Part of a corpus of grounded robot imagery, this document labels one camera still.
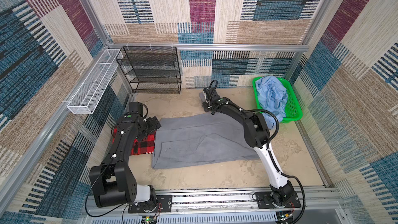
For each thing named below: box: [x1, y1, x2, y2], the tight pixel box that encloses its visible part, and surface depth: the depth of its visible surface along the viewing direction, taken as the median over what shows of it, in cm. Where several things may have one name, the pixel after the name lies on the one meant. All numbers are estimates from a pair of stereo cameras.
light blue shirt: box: [254, 75, 289, 130], surface depth 107 cm
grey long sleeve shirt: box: [151, 112, 261, 170], surface depth 92 cm
